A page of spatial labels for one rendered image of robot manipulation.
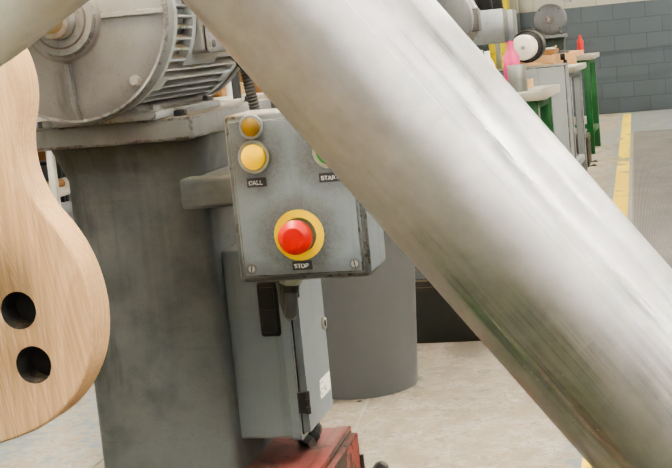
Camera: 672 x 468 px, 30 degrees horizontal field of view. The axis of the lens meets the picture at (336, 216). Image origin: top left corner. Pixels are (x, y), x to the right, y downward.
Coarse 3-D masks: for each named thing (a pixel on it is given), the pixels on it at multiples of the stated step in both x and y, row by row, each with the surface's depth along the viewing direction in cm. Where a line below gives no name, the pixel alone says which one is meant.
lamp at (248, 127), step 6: (252, 114) 145; (240, 120) 146; (246, 120) 145; (252, 120) 145; (258, 120) 145; (240, 126) 146; (246, 126) 145; (252, 126) 145; (258, 126) 145; (240, 132) 146; (246, 132) 145; (252, 132) 145; (258, 132) 145; (252, 138) 146
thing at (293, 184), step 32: (288, 128) 145; (288, 160) 145; (256, 192) 147; (288, 192) 146; (320, 192) 145; (256, 224) 147; (320, 224) 145; (352, 224) 145; (256, 256) 148; (288, 256) 147; (320, 256) 146; (352, 256) 145; (384, 256) 153; (288, 288) 152
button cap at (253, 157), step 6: (252, 144) 145; (246, 150) 146; (252, 150) 145; (258, 150) 145; (246, 156) 146; (252, 156) 146; (258, 156) 145; (264, 156) 145; (246, 162) 146; (252, 162) 146; (258, 162) 145; (264, 162) 145; (252, 168) 146; (258, 168) 146
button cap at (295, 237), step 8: (288, 224) 144; (296, 224) 144; (304, 224) 144; (280, 232) 144; (288, 232) 144; (296, 232) 143; (304, 232) 143; (280, 240) 144; (288, 240) 144; (296, 240) 144; (304, 240) 143; (312, 240) 144; (288, 248) 144; (296, 248) 144; (304, 248) 144
